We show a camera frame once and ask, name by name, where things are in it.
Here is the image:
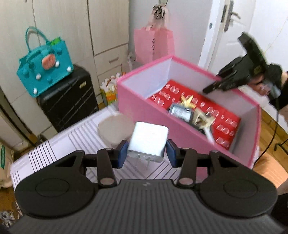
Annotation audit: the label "silver door handle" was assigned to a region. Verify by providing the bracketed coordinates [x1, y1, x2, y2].
[221, 0, 241, 32]

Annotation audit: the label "cream plastic star toy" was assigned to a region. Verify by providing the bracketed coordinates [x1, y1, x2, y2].
[181, 95, 215, 143]

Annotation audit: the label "brown paper bag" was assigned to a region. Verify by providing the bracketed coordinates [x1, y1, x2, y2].
[0, 142, 14, 188]

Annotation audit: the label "grey three-door wardrobe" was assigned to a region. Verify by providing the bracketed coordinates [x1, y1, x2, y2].
[1, 1, 129, 138]

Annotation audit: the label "white USB charger plug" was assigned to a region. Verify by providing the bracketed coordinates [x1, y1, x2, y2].
[127, 121, 169, 171]

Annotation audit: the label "black hair ties on hook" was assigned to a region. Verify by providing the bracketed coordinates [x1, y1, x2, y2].
[152, 0, 170, 21]

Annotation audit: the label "person's right hand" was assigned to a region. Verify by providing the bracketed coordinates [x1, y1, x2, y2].
[247, 71, 288, 97]

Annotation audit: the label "white door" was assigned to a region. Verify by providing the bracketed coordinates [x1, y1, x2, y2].
[198, 0, 288, 75]

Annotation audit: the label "pink storage box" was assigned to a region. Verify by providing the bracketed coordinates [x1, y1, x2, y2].
[117, 56, 261, 168]

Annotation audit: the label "pink paper shopping bag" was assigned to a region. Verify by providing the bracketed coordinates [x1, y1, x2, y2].
[134, 20, 175, 64]

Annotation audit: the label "black suitcase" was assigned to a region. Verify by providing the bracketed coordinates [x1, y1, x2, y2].
[36, 65, 99, 133]

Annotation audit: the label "colourful cartoon gift bag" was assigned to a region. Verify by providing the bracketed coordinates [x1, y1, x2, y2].
[100, 73, 125, 106]

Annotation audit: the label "teal felt tote bag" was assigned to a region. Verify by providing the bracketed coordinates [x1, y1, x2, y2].
[17, 26, 74, 98]

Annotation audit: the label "grey calculator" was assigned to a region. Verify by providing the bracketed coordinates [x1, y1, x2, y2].
[169, 103, 194, 123]

